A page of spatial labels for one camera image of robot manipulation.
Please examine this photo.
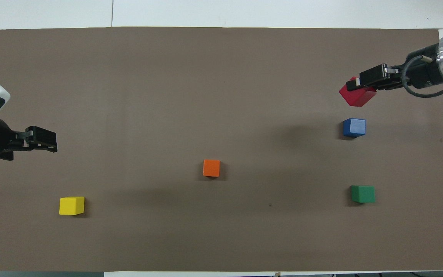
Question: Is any brown table mat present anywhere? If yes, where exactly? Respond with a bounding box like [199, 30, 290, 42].
[0, 27, 443, 273]

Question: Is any red wooden block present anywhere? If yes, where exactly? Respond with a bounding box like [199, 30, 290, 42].
[339, 77, 377, 107]

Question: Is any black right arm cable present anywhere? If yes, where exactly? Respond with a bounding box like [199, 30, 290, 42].
[403, 54, 443, 98]

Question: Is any green wooden block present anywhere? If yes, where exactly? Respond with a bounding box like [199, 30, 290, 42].
[350, 185, 376, 204]

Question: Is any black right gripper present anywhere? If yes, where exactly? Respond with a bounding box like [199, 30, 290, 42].
[346, 43, 443, 92]

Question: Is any yellow wooden block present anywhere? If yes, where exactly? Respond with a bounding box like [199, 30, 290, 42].
[59, 196, 85, 216]

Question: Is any orange wooden block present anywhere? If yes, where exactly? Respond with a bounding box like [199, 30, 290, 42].
[203, 159, 221, 177]

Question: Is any blue wooden block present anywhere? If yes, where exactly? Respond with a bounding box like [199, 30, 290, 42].
[343, 118, 367, 138]

